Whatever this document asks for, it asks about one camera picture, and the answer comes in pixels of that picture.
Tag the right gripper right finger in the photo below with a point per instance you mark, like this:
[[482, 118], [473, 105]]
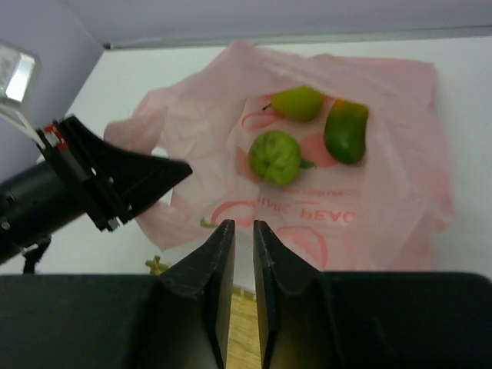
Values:
[[294, 318]]

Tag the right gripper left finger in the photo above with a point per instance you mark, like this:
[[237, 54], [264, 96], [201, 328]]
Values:
[[194, 310]]

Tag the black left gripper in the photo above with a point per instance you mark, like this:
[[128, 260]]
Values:
[[112, 185]]

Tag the pink plastic bag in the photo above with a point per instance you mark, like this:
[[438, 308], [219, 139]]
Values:
[[375, 215]]

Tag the green fake guava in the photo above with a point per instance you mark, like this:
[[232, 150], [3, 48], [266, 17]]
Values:
[[275, 158]]

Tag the green fake pear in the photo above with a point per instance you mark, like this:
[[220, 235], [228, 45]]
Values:
[[300, 104]]

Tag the green orange fake mango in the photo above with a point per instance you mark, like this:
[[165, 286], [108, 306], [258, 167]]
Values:
[[345, 131]]

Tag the woven bamboo mat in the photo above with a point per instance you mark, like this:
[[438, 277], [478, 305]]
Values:
[[243, 338]]

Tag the aluminium table frame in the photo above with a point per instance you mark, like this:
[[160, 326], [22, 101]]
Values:
[[344, 37]]

